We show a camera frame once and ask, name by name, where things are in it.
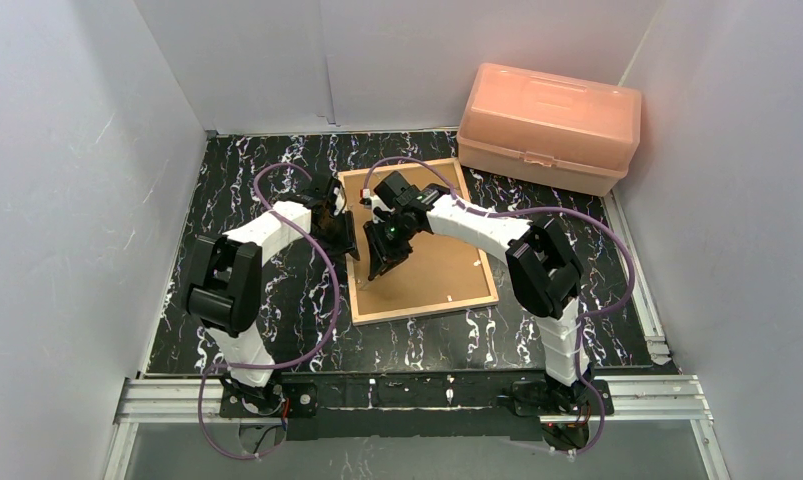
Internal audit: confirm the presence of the white wooden photo frame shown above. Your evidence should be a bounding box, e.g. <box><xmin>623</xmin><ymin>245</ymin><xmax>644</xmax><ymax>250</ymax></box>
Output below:
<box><xmin>338</xmin><ymin>168</ymin><xmax>499</xmax><ymax>326</ymax></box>

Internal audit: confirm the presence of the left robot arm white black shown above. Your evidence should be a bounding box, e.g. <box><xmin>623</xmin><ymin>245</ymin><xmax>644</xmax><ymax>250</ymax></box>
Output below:
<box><xmin>183</xmin><ymin>175</ymin><xmax>359</xmax><ymax>388</ymax></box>

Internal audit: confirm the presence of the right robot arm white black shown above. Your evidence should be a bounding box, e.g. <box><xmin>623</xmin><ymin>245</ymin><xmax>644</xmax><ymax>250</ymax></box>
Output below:
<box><xmin>360</xmin><ymin>172</ymin><xmax>591</xmax><ymax>386</ymax></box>

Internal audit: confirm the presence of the pink plastic storage box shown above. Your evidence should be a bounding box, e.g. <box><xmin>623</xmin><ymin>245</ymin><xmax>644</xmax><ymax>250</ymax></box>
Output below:
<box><xmin>456</xmin><ymin>63</ymin><xmax>642</xmax><ymax>197</ymax></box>

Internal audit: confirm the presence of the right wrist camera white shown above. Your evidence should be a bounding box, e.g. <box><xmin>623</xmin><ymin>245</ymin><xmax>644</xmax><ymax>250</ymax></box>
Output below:
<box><xmin>359</xmin><ymin>188</ymin><xmax>386</xmax><ymax>210</ymax></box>

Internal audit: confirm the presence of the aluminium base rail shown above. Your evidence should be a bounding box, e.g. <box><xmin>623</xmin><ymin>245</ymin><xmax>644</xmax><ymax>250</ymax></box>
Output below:
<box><xmin>114</xmin><ymin>375</ymin><xmax>714</xmax><ymax>424</ymax></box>

